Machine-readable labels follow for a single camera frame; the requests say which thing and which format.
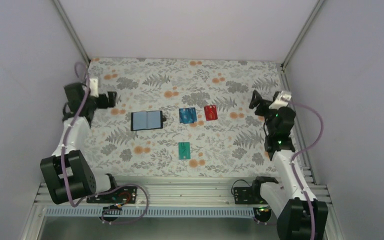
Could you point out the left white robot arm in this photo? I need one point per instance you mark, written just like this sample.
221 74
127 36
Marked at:
66 172

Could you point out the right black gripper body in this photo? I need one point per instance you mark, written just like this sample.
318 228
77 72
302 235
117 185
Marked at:
263 104

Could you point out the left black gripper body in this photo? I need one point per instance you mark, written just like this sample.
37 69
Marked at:
104 104

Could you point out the aluminium rail frame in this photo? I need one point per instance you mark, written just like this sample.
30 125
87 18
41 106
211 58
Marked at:
186 191

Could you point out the white slotted cable duct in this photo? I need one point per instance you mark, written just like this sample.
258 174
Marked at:
152 212

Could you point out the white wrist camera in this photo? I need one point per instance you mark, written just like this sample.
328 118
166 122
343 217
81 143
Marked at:
94 87
280 99

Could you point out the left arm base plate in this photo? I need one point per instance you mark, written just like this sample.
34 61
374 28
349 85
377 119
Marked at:
125 195

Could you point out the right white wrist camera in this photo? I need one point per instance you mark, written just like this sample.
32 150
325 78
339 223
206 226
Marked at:
280 99

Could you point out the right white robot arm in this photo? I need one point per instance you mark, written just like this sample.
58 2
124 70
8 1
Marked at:
300 215

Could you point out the blue credit card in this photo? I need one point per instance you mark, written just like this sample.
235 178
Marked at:
187 115

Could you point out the red credit card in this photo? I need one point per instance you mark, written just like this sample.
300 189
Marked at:
210 112

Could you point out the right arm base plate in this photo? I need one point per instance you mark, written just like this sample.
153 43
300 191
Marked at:
250 194

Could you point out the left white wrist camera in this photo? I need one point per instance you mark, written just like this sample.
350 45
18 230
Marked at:
94 87

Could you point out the floral table mat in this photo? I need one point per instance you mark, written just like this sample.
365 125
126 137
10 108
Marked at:
231 146

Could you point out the green credit card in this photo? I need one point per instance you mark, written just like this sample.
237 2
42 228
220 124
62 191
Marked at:
184 151

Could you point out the black leather card holder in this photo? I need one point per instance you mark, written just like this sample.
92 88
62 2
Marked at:
147 120

